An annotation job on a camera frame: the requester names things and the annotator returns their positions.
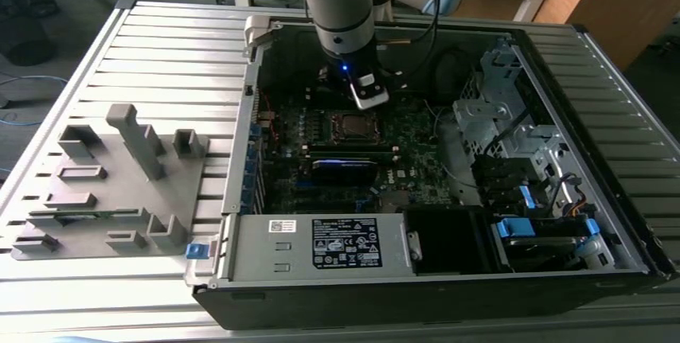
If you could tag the grey power supply unit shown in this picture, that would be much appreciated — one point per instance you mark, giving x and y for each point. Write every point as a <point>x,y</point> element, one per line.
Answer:
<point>255,239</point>

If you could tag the blue disk carrier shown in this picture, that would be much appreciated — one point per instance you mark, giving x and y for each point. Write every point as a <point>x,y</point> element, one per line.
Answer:
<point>591,227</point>
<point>514,227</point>
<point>525,197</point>

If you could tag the black bin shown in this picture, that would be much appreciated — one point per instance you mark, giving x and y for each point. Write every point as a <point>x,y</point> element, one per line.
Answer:
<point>29,50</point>

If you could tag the grey parts rack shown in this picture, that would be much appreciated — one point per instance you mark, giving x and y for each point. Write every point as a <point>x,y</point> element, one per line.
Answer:
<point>132,199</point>

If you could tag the CPU socket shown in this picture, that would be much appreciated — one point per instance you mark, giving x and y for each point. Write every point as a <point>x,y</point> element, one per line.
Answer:
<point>331,132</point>

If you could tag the blue case latch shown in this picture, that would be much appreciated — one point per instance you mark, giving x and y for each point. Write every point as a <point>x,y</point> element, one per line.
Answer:
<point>198,251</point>

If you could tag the green motherboard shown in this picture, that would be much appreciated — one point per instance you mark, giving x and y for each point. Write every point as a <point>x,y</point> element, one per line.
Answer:
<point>420,164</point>

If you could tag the green RAM stick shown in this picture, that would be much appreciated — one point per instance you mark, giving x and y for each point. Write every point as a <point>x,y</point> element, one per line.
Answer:
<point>106,214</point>

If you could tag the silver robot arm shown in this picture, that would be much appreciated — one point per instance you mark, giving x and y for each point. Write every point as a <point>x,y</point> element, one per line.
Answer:
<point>339,12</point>

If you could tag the black graphics card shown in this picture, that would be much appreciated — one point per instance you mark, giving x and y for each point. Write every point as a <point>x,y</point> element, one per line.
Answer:
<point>345,176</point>

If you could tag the dark chipset heat sink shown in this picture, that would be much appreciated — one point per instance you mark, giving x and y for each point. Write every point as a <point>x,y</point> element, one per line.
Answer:
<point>394,200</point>

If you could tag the silver CPU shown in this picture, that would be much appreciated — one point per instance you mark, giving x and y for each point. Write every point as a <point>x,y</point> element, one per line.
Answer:
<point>355,125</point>

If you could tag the black disk bay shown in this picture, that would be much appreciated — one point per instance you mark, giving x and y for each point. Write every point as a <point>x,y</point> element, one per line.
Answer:
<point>500,176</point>

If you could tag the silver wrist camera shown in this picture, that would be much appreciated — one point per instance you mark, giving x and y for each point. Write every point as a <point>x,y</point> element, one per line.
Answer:
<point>371,98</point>

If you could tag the wooden cabinet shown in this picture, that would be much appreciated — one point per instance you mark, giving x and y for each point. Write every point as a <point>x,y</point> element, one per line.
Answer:
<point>627,1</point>

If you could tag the metal drive cage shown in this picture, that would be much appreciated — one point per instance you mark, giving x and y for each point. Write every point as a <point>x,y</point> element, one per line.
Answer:
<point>478,114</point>

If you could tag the black hard disk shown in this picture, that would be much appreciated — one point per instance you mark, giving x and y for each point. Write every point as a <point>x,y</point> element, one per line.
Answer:
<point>536,253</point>

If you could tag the black PC case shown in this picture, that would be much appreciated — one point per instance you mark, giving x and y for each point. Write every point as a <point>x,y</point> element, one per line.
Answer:
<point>371,307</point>

